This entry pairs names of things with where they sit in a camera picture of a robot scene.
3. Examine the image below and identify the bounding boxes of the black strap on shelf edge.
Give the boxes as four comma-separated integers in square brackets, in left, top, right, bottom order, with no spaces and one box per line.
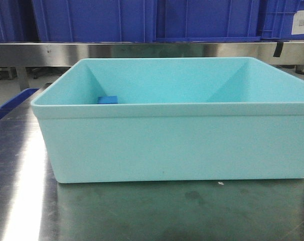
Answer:
[272,41,284,58]

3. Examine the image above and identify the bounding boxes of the blue bin upper middle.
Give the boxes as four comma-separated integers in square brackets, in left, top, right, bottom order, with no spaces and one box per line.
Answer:
[156,0,260,43]

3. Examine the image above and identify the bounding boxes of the white barcode label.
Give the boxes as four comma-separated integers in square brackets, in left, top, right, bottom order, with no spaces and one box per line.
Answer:
[291,10,304,35]

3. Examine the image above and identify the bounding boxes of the blue crate with label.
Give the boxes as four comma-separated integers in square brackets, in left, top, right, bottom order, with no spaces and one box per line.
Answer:
[257,1,304,41]

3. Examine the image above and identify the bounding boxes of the light cyan plastic tub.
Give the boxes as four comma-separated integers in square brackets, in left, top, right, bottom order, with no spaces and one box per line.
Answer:
[31,57,304,183]

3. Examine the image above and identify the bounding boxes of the small blue cube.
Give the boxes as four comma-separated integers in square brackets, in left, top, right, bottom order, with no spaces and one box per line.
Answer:
[97,96,118,104]

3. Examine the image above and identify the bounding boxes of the blue bin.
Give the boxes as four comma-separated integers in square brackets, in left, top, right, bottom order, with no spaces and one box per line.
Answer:
[156,0,260,43]
[32,1,158,43]

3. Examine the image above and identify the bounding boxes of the blue bin edge far left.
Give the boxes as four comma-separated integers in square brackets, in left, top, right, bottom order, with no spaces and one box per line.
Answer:
[0,88,39,120]

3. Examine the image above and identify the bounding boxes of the blue bin upper left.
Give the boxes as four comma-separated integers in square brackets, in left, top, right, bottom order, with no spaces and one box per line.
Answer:
[32,1,158,43]

